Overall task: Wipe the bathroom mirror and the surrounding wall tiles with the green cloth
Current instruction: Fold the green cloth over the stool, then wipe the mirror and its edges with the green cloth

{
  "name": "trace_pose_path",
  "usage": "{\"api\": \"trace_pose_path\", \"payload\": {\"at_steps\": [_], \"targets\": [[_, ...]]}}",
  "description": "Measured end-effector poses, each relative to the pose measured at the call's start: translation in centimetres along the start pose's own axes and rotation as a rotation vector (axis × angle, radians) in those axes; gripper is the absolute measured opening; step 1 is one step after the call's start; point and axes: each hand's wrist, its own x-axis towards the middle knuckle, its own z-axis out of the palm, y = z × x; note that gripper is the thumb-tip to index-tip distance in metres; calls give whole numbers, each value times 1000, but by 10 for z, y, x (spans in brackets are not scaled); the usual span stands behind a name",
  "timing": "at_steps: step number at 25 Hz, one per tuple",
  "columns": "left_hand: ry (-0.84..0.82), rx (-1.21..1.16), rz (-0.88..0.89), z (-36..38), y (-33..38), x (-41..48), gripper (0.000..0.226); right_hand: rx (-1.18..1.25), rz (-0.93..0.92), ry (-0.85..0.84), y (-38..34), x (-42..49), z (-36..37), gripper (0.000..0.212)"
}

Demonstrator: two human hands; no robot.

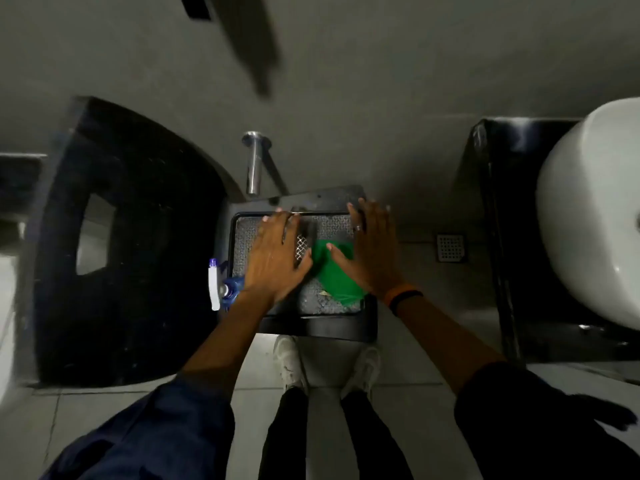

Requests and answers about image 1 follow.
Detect person's right hand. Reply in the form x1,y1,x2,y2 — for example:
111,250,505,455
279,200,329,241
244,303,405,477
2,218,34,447
326,198,405,297

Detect person's left hand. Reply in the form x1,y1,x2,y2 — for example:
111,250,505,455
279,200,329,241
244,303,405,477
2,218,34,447
243,209,315,305

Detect green cleaning cloth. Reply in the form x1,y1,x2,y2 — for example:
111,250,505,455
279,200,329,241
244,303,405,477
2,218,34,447
311,239,369,309

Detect person's right forearm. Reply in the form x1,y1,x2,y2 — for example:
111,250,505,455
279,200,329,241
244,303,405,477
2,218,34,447
395,294,507,395

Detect person's left forearm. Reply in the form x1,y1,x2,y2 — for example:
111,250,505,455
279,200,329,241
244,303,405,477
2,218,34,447
177,287,281,401

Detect person's left white shoe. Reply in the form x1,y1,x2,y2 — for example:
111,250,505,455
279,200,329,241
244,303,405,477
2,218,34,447
272,336,309,393

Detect person's white shoe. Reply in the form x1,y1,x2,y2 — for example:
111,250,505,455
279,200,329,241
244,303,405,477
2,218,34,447
339,346,383,400
272,336,309,393

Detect person's right white shoe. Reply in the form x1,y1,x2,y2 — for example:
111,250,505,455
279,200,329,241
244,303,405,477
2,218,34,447
339,346,383,400

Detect person's left navy sleeve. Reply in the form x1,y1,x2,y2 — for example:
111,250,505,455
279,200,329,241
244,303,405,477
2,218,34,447
39,377,237,480

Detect person's navy sleeve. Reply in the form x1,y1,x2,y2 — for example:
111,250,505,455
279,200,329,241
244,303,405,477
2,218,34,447
39,377,237,480
453,361,640,480

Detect person's right navy sleeve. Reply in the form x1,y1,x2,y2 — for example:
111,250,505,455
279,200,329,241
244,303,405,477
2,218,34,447
453,361,640,480

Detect orange wristband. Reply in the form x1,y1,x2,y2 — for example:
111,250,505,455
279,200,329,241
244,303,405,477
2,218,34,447
383,283,419,305

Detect metal mesh sink tray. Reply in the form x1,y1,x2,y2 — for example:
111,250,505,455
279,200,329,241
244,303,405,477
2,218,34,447
232,213,366,317

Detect black wristband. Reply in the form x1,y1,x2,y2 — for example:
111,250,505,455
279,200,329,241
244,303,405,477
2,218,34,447
388,289,425,317

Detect blue spray bottle white trigger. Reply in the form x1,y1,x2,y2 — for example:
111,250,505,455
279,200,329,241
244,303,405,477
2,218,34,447
207,258,246,313

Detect square metal floor drain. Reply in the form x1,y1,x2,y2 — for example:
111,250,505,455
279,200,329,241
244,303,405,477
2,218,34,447
435,233,467,263

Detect black mesh tray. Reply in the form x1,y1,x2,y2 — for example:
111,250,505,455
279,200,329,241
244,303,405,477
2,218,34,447
215,184,379,343

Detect black stone counter slab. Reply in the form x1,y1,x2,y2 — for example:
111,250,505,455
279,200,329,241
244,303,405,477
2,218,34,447
15,96,246,389

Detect black stone ledge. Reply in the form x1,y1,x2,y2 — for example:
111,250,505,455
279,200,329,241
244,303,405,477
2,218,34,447
452,117,640,387

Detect black trousers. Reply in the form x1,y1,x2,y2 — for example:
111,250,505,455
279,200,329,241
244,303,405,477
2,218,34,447
257,386,414,480

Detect white ceramic toilet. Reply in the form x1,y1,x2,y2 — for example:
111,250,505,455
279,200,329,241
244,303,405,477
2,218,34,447
535,97,640,332

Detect chrome wall faucet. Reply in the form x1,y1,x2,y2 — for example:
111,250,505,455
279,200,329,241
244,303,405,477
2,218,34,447
241,131,274,197

